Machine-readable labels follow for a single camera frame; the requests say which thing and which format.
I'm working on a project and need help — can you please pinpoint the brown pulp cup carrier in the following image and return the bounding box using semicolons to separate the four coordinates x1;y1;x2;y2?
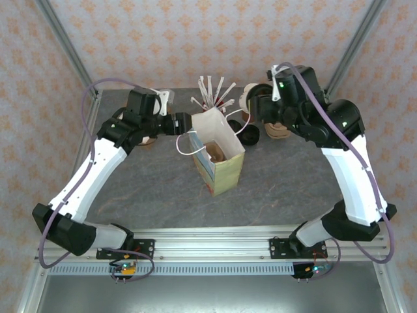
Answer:
205;140;229;164

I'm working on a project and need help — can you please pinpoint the paper takeout bag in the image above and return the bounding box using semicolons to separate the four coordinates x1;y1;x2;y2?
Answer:
175;109;251;198

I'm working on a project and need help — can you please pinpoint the stack of paper cups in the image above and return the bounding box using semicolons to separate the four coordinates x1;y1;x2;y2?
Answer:
240;83;259;118

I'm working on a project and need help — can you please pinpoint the stack of black cup lids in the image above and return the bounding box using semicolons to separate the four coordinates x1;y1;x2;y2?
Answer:
240;125;261;147

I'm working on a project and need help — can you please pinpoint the stack of pulp cup carriers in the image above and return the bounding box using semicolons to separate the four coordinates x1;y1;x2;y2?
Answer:
264;122;291;140

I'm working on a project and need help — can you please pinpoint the brown cardboard napkin box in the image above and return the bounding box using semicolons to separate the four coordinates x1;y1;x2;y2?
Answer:
135;134;160;148

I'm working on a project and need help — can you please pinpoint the small circuit board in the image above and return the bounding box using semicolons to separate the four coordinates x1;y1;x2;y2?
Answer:
295;262;332;280
109;260;137;278

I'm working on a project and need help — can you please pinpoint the grey metal sheet panel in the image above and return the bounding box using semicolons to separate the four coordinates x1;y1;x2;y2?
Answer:
34;275;385;313

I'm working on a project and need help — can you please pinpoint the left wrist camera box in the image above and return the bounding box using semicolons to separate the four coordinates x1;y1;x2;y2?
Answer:
152;90;173;115

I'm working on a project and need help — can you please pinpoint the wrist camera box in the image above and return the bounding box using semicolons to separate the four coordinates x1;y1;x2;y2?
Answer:
152;90;173;115
266;64;281;101

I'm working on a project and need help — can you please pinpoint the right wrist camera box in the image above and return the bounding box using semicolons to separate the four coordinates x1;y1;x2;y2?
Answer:
266;64;281;101

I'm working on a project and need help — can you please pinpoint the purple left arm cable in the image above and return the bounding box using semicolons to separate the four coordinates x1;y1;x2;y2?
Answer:
38;77;156;284

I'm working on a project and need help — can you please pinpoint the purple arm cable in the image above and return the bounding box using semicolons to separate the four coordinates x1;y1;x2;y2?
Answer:
275;61;397;281
38;77;156;284

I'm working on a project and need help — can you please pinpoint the aluminium frame post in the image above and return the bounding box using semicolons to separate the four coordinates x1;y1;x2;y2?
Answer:
32;0;100;100
324;0;390;100

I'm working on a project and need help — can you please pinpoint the aluminium base rail beam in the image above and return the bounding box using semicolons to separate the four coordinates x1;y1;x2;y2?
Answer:
34;228;392;261

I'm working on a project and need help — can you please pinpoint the white slotted cable duct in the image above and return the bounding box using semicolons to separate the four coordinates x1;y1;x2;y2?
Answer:
48;263;296;276

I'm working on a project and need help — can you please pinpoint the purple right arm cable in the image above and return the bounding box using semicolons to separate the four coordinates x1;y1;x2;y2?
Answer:
275;61;397;281

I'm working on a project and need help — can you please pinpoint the aluminium frame bar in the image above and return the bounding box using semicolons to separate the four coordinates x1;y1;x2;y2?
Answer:
373;260;403;313
16;260;50;313

